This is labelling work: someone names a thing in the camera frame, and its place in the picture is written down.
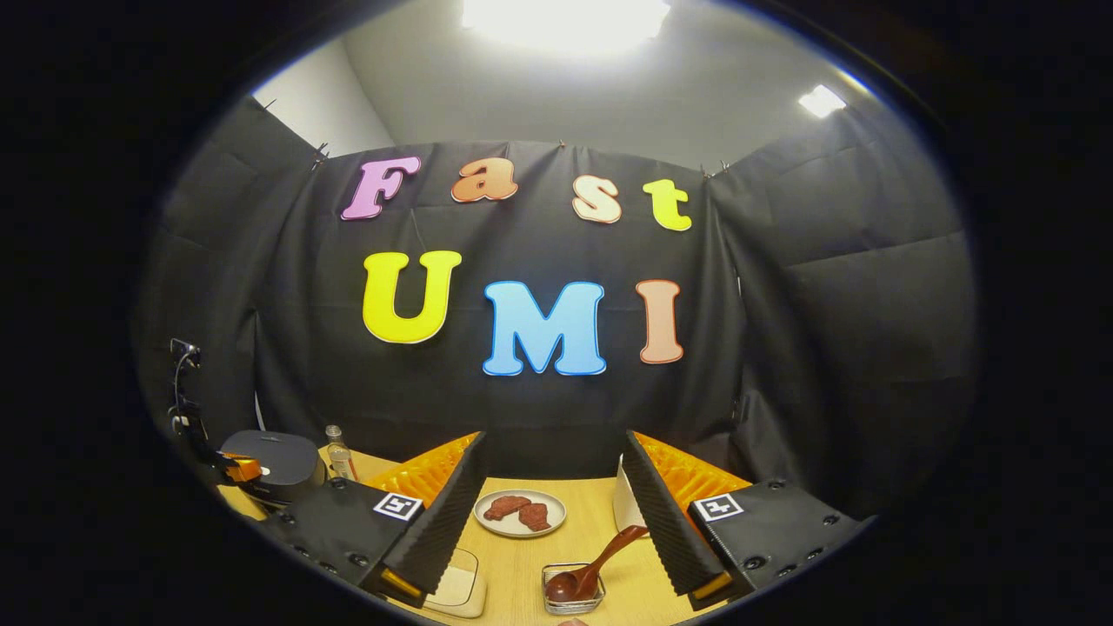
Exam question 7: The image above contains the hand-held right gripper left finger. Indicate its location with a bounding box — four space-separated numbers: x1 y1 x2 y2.
257 432 488 609

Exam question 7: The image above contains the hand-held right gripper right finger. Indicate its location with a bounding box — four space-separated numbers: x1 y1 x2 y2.
621 430 870 612

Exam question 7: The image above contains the black rice cooker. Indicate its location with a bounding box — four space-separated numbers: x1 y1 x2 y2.
217 430 327 509

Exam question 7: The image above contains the brown wooden spoon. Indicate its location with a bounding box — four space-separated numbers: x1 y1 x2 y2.
545 524 650 604

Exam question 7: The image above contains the white utensil holder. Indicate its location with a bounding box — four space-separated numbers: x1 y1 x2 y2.
613 452 649 538

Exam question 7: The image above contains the white round plate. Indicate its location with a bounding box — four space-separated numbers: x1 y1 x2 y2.
474 489 567 539

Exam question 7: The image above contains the small clear glass bottle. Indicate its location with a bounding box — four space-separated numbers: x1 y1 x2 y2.
324 424 356 482

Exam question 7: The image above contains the black backdrop cloth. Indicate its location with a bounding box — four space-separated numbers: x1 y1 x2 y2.
130 91 979 523

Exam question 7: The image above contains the small ceiling light panel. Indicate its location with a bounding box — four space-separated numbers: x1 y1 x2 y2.
798 84 847 119

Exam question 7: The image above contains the large ceiling light panel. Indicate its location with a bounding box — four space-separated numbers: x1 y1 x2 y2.
461 0 672 53

